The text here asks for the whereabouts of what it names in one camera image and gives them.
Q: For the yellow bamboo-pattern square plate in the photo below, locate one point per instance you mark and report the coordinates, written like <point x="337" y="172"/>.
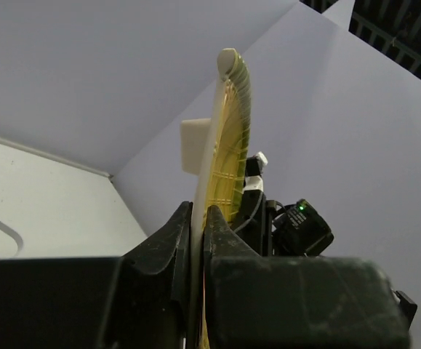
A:
<point x="215" y="150"/>

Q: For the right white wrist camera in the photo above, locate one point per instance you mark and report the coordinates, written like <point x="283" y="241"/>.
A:
<point x="253" y="173"/>

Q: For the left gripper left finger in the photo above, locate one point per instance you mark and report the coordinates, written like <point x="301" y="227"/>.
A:
<point x="137" y="300"/>

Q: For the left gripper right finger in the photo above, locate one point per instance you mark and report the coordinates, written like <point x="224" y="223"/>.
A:
<point x="294" y="302"/>

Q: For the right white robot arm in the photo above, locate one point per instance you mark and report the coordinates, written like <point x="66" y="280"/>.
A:
<point x="273" y="229"/>

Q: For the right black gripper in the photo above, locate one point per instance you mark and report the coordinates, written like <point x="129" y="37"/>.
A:
<point x="254" y="222"/>

